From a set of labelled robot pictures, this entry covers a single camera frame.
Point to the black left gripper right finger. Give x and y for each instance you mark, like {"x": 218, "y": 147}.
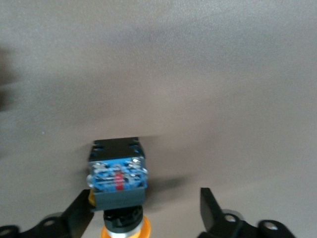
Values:
{"x": 213, "y": 218}

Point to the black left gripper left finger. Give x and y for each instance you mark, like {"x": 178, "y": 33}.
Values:
{"x": 74, "y": 218}

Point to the yellow mushroom push button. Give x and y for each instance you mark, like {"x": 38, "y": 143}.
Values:
{"x": 119, "y": 178}

